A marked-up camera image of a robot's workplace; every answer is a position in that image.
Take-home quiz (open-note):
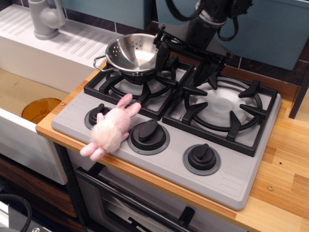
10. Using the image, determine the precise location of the dark wooden frame post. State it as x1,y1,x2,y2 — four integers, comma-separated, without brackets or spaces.
289,64,309,119

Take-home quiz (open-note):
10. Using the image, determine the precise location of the steel colander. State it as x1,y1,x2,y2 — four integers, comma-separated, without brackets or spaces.
93,33,157,85

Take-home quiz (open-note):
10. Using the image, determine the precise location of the white toy sink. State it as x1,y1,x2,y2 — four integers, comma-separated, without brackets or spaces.
0,4,118,185

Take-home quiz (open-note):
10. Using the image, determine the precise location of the grey toy faucet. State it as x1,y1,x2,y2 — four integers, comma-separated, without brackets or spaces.
28,0,66,40

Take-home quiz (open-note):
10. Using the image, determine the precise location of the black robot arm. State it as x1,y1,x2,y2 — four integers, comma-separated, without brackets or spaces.
154,0,253,89

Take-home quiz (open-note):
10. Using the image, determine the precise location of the middle black stove knob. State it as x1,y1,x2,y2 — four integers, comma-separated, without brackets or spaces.
127,119,170,156

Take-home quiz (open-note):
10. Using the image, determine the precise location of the pink plush bunny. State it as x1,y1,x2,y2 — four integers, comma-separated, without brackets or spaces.
80,93,141,161

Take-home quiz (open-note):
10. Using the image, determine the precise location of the right black burner grate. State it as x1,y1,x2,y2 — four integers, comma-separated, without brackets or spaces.
162,75,278,157

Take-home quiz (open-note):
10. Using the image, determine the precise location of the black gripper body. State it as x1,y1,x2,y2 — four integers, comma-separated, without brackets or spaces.
154,17,233,62

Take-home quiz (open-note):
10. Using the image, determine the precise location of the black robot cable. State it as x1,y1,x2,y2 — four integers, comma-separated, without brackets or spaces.
164,0,239,42

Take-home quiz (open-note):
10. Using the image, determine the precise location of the black burner grate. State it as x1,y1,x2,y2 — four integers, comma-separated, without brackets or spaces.
84,56,193,120
162,75,278,157

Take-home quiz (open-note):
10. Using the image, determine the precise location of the right black stove knob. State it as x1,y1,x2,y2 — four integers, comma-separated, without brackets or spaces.
183,144,221,176

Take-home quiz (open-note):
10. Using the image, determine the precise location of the left black stove knob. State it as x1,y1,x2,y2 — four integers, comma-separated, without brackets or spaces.
84,103,112,130

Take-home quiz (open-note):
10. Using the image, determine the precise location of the left black burner grate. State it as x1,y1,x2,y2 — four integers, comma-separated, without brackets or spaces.
84,56,193,120

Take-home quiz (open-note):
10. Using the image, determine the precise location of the grey toy stove top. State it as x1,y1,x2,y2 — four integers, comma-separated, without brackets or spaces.
51,88,282,210

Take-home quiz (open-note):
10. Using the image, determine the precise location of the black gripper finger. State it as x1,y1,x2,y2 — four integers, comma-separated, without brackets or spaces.
155,43,171,72
193,61,224,86

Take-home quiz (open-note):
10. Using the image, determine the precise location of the toy oven door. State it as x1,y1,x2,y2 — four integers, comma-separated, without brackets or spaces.
75,163,243,232

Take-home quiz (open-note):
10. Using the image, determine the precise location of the orange plastic plate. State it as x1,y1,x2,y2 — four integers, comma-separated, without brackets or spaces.
21,98,61,124

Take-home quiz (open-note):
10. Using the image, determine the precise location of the black braided cable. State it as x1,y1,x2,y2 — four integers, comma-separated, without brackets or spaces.
0,193,32,232

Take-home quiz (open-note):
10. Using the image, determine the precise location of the black stove knob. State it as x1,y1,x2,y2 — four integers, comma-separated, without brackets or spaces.
84,103,112,130
183,144,221,176
127,119,170,156

